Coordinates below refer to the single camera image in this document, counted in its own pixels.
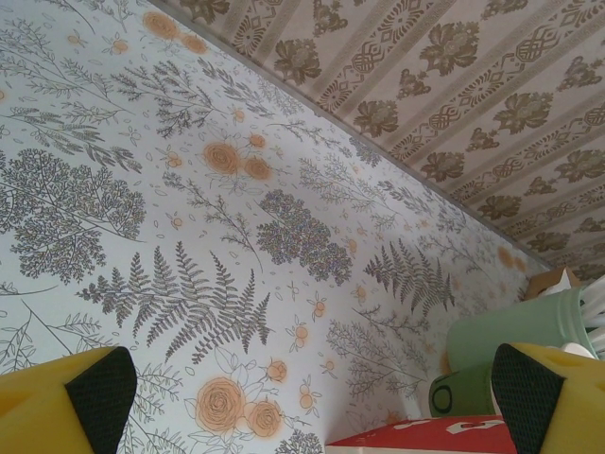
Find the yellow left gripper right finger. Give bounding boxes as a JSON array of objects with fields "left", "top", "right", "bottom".
[{"left": 491, "top": 342, "right": 605, "bottom": 454}]

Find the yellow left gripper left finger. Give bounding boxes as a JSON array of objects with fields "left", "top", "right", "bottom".
[{"left": 0, "top": 345, "right": 138, "bottom": 454}]

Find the white paper napkin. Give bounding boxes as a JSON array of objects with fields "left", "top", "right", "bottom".
[{"left": 543, "top": 277, "right": 576, "bottom": 300}]

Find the brown cardboard napkin box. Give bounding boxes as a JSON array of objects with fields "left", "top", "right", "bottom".
[{"left": 523, "top": 266, "right": 586, "bottom": 305}]

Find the red white paper gift bag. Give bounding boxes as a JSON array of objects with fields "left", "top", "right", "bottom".
[{"left": 325, "top": 413, "right": 519, "bottom": 454}]

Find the paper wrapped straw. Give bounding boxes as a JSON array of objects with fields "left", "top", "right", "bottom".
[
  {"left": 579, "top": 278, "right": 605, "bottom": 318},
  {"left": 583, "top": 316, "right": 605, "bottom": 358}
]

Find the light green straw holder cup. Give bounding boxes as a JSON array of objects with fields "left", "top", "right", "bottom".
[{"left": 445, "top": 287, "right": 605, "bottom": 379}]

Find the green paper cup stack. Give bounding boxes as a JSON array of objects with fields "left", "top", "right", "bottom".
[{"left": 428, "top": 363, "right": 497, "bottom": 418}]

